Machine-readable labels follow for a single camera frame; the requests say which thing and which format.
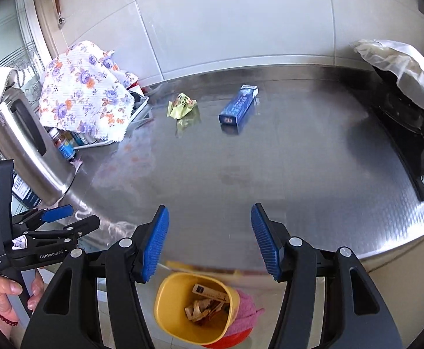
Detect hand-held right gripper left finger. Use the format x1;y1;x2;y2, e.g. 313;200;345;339
19;204;171;349

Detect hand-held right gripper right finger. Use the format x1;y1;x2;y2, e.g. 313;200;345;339
250;202;405;349

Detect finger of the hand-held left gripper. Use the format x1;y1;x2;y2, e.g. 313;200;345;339
12;204;74;232
24;215;101;243

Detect yellow plastic bin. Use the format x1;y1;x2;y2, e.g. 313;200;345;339
154;273;241;346

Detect person's left hand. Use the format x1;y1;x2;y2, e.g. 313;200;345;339
0;271;45;323

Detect dark blue carton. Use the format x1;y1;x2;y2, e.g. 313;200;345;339
11;174;42;208

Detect stainless steel kettle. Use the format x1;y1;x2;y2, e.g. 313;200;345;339
0;91;76;206

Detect blue label medicine bottle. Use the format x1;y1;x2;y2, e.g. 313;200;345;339
48;128;77;161

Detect pink cloth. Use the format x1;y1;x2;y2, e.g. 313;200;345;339
225;289;265;337

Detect red plastic basin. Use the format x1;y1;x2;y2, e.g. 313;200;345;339
206;325;253;349

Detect floral print cloth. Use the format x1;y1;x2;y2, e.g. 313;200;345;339
38;41;140;144

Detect blue toothpaste box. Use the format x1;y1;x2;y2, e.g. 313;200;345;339
218;84;259;126

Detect yellow green snack wrapper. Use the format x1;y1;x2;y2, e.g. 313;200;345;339
167;93;197;119

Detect black gas stove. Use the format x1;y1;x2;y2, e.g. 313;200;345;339
346;67;424;201

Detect white plastic bag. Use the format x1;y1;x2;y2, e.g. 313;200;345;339
349;39;424;113

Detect wooden handled hanging spoon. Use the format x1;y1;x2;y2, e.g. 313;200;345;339
52;0;65;30

